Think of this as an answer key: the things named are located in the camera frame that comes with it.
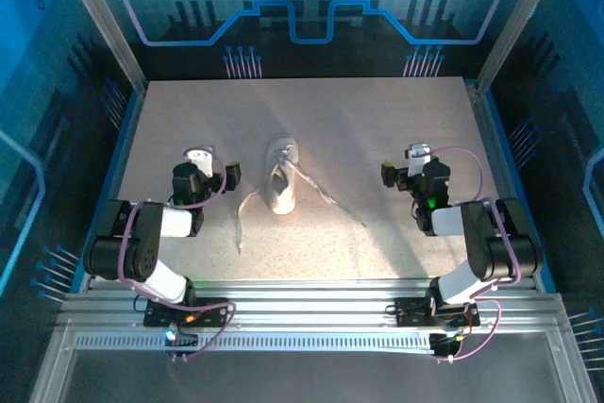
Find aluminium mounting rails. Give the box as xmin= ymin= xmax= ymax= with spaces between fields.
xmin=59 ymin=277 xmax=570 ymax=329

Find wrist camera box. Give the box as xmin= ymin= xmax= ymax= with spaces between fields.
xmin=404 ymin=142 xmax=433 ymax=176
xmin=183 ymin=147 xmax=217 ymax=178

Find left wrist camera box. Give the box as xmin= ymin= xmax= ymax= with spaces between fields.
xmin=183 ymin=147 xmax=217 ymax=178

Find aluminium frame post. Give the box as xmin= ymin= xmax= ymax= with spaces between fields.
xmin=51 ymin=0 xmax=149 ymax=93
xmin=475 ymin=0 xmax=568 ymax=94

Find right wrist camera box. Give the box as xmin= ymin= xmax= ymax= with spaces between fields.
xmin=404 ymin=142 xmax=433 ymax=176

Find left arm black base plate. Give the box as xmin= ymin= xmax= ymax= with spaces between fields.
xmin=143 ymin=296 xmax=231 ymax=328

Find thin black cable loop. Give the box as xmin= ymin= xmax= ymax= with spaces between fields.
xmin=133 ymin=290 xmax=155 ymax=314

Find aluminium lower frame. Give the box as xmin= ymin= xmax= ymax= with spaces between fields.
xmin=27 ymin=317 xmax=603 ymax=403

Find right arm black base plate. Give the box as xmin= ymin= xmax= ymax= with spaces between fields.
xmin=394 ymin=296 xmax=481 ymax=328

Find aluminium side rail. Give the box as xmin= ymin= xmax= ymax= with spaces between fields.
xmin=464 ymin=80 xmax=540 ymax=289

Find grey clear panel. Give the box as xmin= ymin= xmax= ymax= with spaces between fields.
xmin=60 ymin=348 xmax=567 ymax=403

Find slotted grey cable duct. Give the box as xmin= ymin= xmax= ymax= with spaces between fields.
xmin=75 ymin=332 xmax=438 ymax=351

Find blue table edge strip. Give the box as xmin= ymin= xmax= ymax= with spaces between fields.
xmin=484 ymin=91 xmax=558 ymax=294
xmin=70 ymin=88 xmax=145 ymax=294

